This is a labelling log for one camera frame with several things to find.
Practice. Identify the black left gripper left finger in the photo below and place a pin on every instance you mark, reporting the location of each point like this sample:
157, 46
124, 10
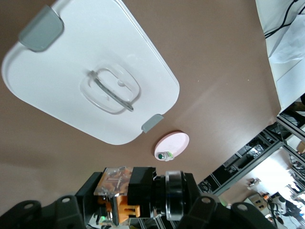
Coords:
78, 205

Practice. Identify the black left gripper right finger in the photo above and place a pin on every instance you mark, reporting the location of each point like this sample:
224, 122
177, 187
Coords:
205, 212

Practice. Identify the pink round plate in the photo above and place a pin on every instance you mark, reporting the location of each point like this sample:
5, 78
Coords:
174, 143

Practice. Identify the aluminium shelf rack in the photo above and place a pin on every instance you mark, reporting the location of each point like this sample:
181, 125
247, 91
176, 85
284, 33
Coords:
257, 152

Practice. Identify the green push button switch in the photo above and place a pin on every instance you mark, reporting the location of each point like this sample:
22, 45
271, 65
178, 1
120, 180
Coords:
164, 156

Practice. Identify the white lidded storage box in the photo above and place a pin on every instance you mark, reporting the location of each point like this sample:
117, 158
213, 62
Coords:
59, 83

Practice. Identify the grey box latch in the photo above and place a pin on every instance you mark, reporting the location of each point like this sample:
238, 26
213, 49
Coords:
41, 31
152, 122

